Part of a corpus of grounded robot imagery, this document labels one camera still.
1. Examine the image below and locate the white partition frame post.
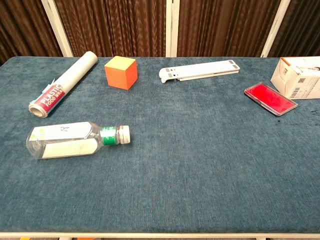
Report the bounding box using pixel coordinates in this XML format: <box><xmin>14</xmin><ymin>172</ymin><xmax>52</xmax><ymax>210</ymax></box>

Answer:
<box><xmin>164</xmin><ymin>0</ymin><xmax>180</xmax><ymax>58</ymax></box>
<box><xmin>40</xmin><ymin>0</ymin><xmax>74</xmax><ymax>58</ymax></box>
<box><xmin>259</xmin><ymin>0</ymin><xmax>291</xmax><ymax>58</ymax></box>

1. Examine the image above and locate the transparent plastic bottle green label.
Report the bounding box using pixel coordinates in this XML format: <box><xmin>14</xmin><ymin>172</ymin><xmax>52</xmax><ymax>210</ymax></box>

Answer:
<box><xmin>25</xmin><ymin>121</ymin><xmax>121</xmax><ymax>160</ymax></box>

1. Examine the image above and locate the plastic food wrap roll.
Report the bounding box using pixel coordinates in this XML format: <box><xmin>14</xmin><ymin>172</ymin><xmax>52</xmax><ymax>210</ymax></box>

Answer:
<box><xmin>28</xmin><ymin>50</ymin><xmax>99</xmax><ymax>119</ymax></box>

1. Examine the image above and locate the blue table cloth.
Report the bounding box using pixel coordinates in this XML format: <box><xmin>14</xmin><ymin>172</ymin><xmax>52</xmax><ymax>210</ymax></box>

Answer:
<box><xmin>0</xmin><ymin>56</ymin><xmax>320</xmax><ymax>235</ymax></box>

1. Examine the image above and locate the brown pleated curtain panel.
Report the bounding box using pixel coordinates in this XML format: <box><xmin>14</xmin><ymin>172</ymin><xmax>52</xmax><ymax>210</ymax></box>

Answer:
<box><xmin>268</xmin><ymin>0</ymin><xmax>320</xmax><ymax>58</ymax></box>
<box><xmin>176</xmin><ymin>0</ymin><xmax>282</xmax><ymax>58</ymax></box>
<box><xmin>0</xmin><ymin>0</ymin><xmax>63</xmax><ymax>66</ymax></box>
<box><xmin>54</xmin><ymin>0</ymin><xmax>167</xmax><ymax>58</ymax></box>

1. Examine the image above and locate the red ink pad clear case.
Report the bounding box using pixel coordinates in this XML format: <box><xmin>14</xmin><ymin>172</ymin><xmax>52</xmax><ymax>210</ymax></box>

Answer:
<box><xmin>243</xmin><ymin>81</ymin><xmax>300</xmax><ymax>117</ymax></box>

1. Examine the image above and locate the white folding laptop stand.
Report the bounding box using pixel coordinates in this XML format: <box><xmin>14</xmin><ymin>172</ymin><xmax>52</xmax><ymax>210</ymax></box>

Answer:
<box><xmin>158</xmin><ymin>59</ymin><xmax>241</xmax><ymax>84</ymax></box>

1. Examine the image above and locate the orange cube yellow face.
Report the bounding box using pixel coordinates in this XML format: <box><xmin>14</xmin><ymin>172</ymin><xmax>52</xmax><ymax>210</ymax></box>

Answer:
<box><xmin>104</xmin><ymin>55</ymin><xmax>139</xmax><ymax>90</ymax></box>

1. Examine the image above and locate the white cardboard product box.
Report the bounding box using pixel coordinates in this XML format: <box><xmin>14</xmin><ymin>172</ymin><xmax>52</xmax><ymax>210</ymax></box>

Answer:
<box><xmin>270</xmin><ymin>56</ymin><xmax>320</xmax><ymax>101</ymax></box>

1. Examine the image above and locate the white bottle cap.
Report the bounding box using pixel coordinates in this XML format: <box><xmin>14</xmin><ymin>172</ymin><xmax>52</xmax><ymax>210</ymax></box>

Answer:
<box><xmin>117</xmin><ymin>124</ymin><xmax>132</xmax><ymax>145</ymax></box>

